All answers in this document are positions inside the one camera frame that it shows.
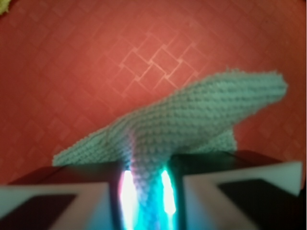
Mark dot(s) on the light blue cloth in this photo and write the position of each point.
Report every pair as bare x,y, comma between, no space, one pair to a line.
197,117

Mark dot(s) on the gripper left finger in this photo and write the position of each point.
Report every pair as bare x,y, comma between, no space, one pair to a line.
84,197

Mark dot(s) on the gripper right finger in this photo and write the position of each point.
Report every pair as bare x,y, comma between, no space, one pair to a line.
236,191

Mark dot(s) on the red plastic tray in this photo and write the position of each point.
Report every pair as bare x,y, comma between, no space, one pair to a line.
70,67

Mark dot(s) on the yellow cloth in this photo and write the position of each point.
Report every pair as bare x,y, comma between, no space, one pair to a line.
4,6

